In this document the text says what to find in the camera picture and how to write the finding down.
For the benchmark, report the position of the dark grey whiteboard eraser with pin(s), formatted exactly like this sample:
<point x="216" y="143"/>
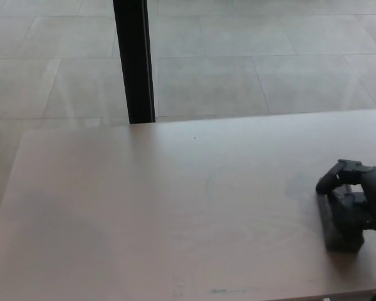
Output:
<point x="338" y="232"/>

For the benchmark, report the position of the black metal post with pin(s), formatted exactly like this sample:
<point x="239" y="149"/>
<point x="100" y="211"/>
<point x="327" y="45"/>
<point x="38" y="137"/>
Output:
<point x="134" y="62"/>

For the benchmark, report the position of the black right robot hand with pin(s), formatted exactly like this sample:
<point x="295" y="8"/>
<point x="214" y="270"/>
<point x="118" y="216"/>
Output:
<point x="371" y="194"/>

